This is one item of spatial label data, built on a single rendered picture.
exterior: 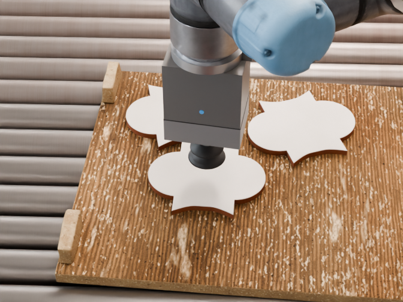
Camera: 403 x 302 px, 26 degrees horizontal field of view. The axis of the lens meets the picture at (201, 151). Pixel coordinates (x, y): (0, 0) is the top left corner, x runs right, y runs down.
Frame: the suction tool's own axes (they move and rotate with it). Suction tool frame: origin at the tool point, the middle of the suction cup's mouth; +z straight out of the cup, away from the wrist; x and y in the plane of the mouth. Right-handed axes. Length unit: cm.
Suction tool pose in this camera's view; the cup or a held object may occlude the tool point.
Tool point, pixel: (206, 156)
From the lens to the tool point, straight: 100.6
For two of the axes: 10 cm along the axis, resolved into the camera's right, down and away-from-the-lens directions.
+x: -1.9, 6.8, -7.1
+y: -9.8, -1.3, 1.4
